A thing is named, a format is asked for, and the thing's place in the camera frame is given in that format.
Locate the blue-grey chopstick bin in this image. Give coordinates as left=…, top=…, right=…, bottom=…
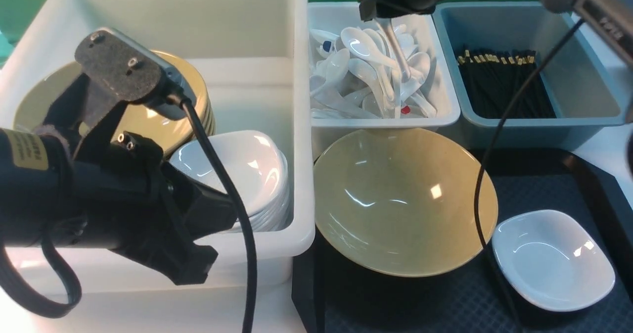
left=432, top=1, right=630, bottom=150

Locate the bundle of black chopsticks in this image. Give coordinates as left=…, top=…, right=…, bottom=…
left=456, top=45, right=557, bottom=119

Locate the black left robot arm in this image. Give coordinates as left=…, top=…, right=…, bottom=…
left=1, top=71, right=237, bottom=285

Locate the large white plastic bin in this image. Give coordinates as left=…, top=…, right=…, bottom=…
left=1, top=0, right=315, bottom=286

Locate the white square sauce dish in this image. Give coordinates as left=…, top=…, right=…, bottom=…
left=492, top=209, right=616, bottom=312

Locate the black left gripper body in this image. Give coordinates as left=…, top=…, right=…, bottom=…
left=42, top=71, right=238, bottom=285

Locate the white ceramic soup spoon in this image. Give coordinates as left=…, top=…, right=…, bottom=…
left=375, top=18, right=411, bottom=83

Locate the small white spoon bin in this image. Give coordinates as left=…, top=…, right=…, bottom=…
left=308, top=2, right=461, bottom=157

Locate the stacked yellow bowl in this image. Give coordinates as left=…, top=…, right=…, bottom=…
left=164, top=89, right=216, bottom=158
left=13, top=50, right=208, bottom=153
left=165, top=105, right=216, bottom=158

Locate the yellow noodle bowl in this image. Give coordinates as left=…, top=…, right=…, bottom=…
left=314, top=129, right=499, bottom=278

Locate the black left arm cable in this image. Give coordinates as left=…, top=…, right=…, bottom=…
left=0, top=93, right=259, bottom=333

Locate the top stacked yellow bowl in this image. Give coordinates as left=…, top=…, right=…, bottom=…
left=13, top=50, right=208, bottom=153

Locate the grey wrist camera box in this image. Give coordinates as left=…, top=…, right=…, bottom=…
left=74, top=27, right=197, bottom=121

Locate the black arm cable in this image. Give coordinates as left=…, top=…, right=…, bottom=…
left=474, top=0, right=587, bottom=333
left=0, top=93, right=259, bottom=333

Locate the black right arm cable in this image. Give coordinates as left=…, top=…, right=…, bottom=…
left=474, top=0, right=587, bottom=333

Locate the black textured serving tray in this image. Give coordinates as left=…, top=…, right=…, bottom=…
left=291, top=148, right=632, bottom=333

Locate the stack of white sauce dishes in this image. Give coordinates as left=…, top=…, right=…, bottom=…
left=169, top=130, right=291, bottom=232

